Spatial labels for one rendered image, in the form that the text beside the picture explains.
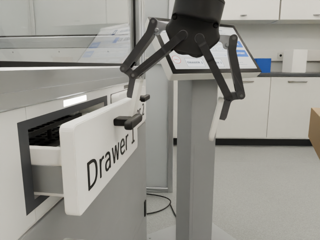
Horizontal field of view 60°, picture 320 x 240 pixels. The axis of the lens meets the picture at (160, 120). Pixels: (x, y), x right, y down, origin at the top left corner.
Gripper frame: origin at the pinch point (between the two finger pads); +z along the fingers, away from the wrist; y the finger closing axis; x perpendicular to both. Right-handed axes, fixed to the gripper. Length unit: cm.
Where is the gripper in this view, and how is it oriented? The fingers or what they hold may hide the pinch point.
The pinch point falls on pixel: (172, 122)
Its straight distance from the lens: 46.3
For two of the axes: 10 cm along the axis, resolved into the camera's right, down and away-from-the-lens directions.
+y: -9.7, -2.4, 1.1
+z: -2.1, 9.5, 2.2
